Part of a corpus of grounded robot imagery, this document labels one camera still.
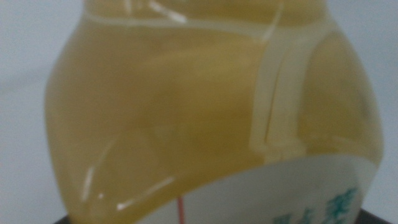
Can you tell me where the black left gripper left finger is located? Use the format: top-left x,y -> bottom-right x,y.
52,213 -> 83,224

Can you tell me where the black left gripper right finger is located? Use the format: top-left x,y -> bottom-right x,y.
354,208 -> 394,224

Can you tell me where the yellow tea bottle green label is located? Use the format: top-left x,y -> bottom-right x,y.
43,0 -> 385,224

